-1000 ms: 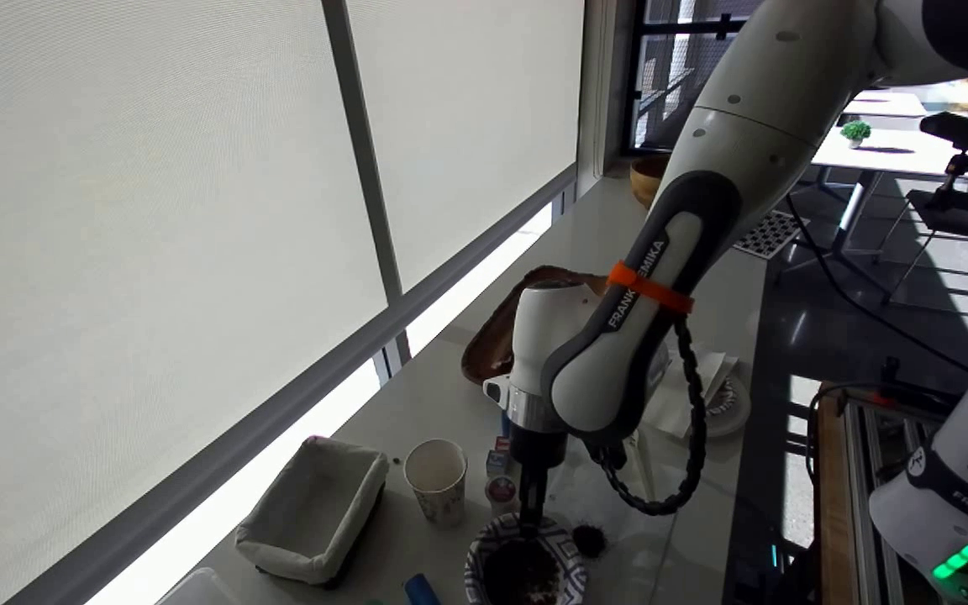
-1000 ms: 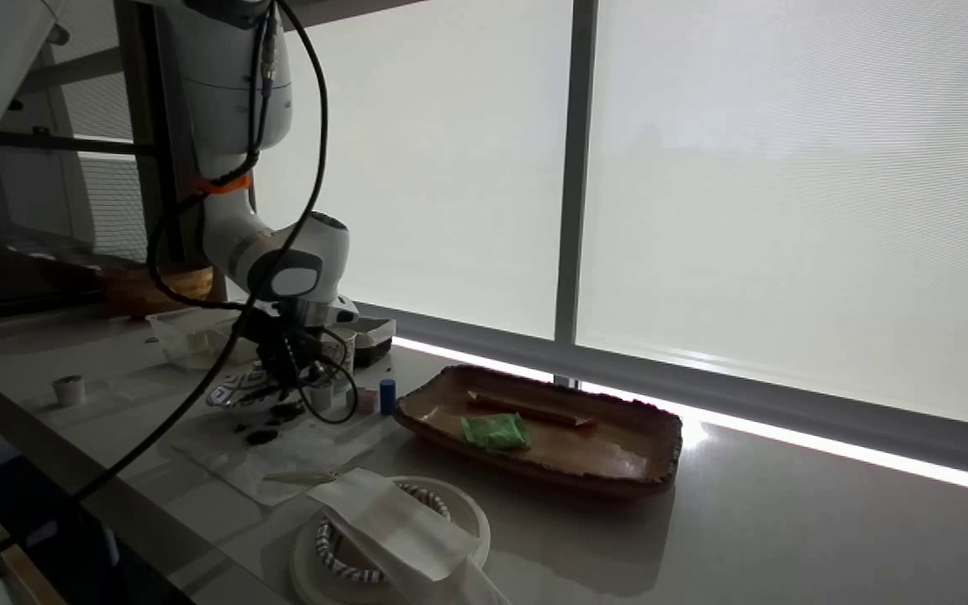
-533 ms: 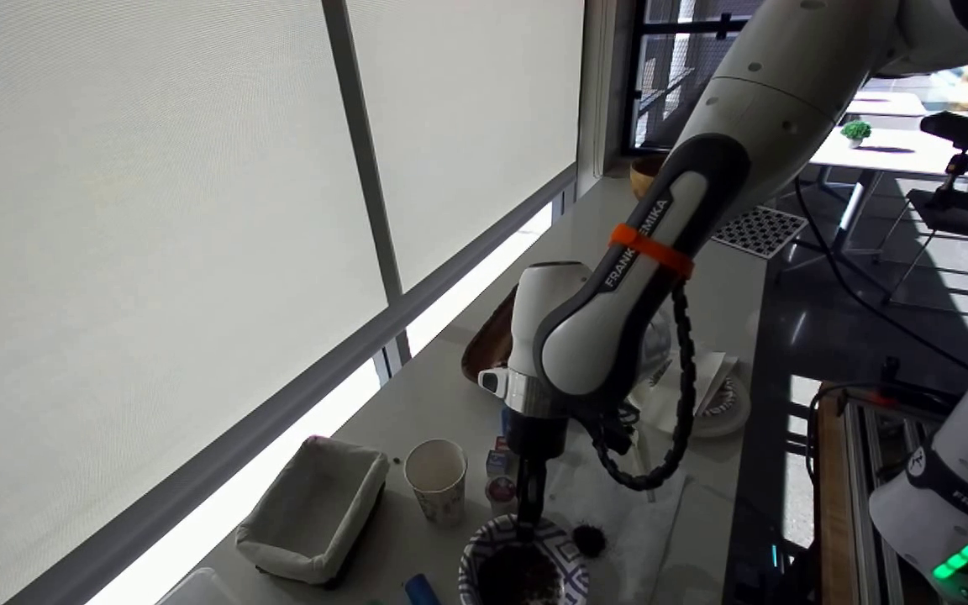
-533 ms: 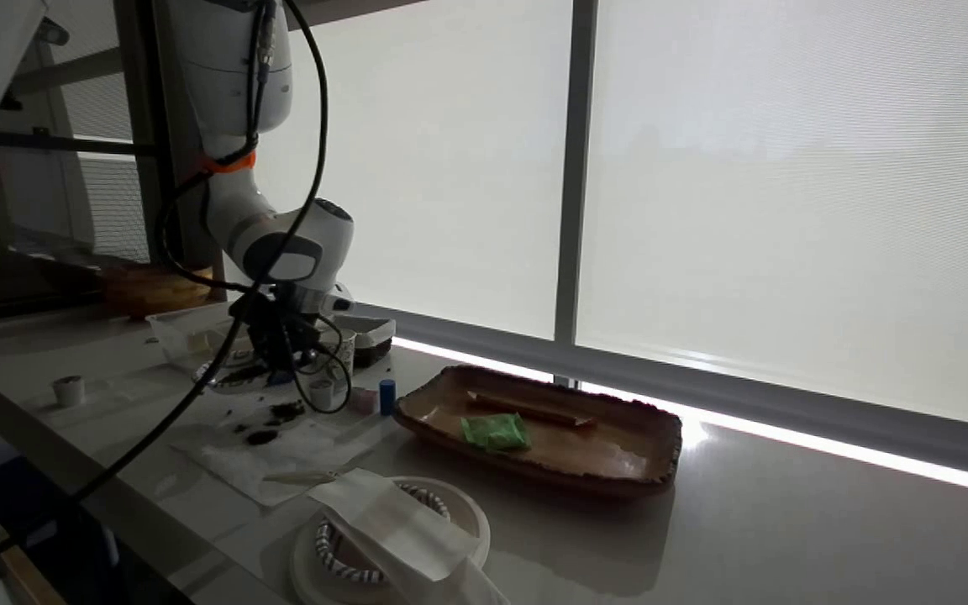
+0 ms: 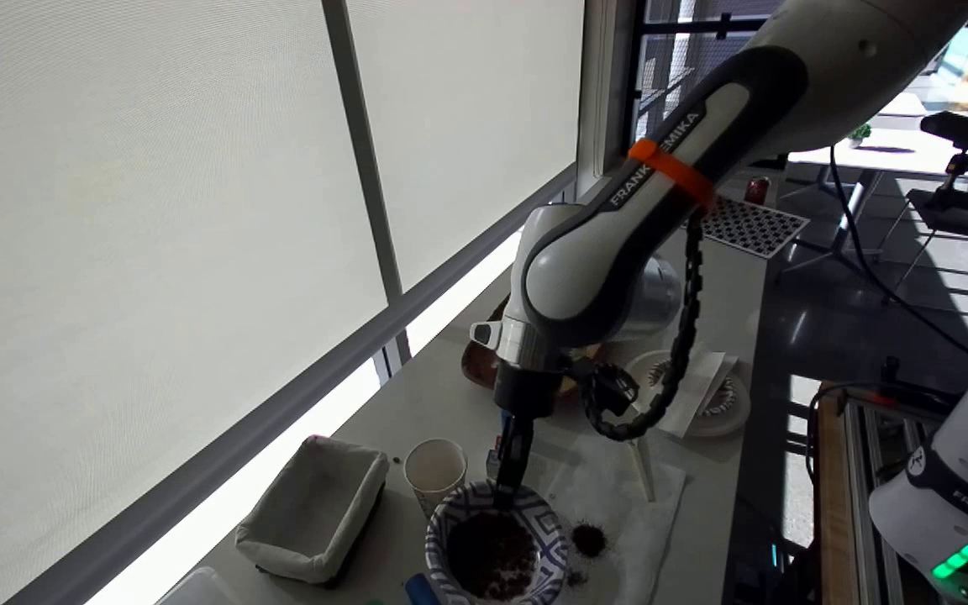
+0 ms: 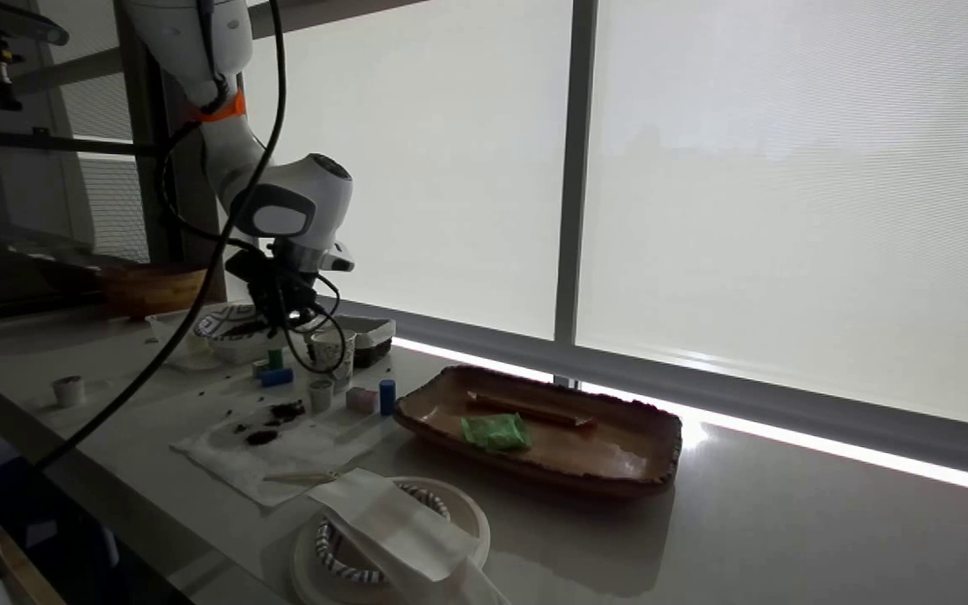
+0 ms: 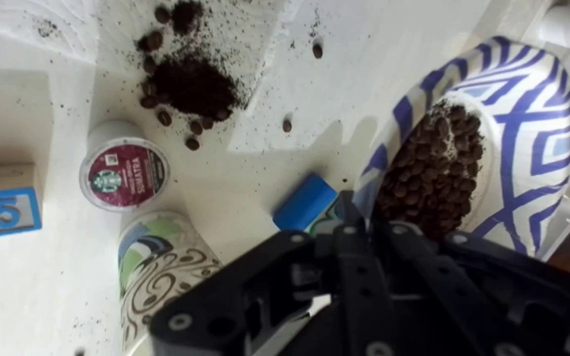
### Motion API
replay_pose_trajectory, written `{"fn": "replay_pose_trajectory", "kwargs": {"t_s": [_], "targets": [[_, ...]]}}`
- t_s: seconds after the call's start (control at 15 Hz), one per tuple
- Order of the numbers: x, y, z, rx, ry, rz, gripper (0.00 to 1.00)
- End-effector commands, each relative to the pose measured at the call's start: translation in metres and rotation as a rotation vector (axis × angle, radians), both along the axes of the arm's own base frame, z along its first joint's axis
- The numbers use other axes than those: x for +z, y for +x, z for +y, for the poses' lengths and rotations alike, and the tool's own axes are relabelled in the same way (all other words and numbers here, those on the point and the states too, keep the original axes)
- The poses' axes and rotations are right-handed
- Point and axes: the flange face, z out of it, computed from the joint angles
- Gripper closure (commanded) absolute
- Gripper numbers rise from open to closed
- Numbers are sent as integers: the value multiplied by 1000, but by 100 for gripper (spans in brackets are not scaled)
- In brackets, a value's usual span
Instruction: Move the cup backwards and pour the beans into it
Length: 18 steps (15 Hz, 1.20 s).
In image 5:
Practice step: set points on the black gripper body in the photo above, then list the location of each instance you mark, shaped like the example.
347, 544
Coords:
525, 390

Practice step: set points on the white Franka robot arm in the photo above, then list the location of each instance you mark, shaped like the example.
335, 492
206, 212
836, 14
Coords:
620, 224

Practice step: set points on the white patterned paper cup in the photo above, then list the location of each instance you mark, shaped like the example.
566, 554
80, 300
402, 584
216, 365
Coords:
436, 474

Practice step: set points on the folded white napkin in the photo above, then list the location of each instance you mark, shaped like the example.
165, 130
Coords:
703, 390

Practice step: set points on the wooden plank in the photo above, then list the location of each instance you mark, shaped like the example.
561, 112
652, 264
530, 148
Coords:
836, 505

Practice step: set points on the grey rectangular food tray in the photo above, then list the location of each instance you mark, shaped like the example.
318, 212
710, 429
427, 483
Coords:
318, 505

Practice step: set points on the patterned paper bowl with beans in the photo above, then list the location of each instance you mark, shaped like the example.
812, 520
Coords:
495, 554

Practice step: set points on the grey window mullion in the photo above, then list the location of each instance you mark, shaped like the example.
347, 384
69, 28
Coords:
368, 168

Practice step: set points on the white roller blind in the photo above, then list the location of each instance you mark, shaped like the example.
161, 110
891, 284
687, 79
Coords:
463, 112
115, 224

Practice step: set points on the white paper towel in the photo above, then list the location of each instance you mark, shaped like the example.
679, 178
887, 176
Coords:
640, 540

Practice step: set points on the checkerboard calibration board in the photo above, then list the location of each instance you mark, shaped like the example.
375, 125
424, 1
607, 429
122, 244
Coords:
759, 228

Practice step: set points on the dark bean clump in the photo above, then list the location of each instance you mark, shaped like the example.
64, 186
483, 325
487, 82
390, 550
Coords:
589, 541

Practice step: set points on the brown wooden tray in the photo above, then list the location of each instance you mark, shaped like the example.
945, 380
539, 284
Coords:
475, 365

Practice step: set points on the small red object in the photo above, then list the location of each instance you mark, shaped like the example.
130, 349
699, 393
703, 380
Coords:
759, 194

